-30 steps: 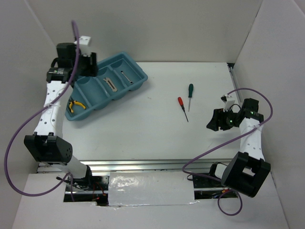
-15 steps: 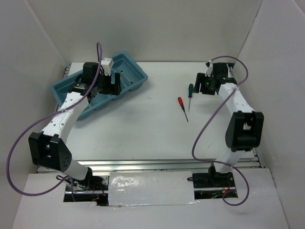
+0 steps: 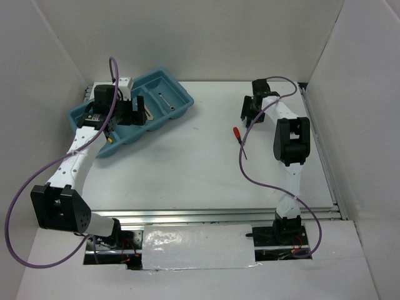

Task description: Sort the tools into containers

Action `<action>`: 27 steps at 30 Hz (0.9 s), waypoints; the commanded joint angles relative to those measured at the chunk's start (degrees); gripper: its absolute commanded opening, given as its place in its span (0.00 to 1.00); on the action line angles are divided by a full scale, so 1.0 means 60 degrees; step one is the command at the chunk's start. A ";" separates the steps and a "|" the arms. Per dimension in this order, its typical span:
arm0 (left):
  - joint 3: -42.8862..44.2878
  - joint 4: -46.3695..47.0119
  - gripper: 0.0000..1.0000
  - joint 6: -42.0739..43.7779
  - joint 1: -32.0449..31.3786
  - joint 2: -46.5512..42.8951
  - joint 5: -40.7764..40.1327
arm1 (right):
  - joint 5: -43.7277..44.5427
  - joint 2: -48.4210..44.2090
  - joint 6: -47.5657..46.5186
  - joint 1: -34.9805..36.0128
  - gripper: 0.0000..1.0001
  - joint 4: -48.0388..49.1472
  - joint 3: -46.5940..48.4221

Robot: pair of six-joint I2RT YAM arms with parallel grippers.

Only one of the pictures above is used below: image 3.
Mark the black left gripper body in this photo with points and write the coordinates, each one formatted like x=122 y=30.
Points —
x=124 y=112

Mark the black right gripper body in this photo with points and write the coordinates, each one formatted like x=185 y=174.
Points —
x=255 y=110

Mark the silver utility knife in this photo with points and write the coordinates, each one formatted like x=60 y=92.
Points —
x=142 y=108

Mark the small silver ratchet wrench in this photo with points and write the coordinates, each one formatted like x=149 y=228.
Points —
x=167 y=102

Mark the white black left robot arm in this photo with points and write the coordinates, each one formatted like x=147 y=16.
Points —
x=58 y=204

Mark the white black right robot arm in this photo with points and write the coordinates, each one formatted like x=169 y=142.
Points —
x=291 y=147

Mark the teal compartment tray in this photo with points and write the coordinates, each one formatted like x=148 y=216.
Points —
x=149 y=86

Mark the white front cover board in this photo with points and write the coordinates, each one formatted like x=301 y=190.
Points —
x=197 y=247

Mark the red handled screwdriver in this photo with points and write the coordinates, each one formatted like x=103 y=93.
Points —
x=238 y=137

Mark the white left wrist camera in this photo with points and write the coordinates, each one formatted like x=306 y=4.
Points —
x=125 y=86

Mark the aluminium table frame rail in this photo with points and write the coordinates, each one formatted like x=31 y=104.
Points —
x=192 y=169

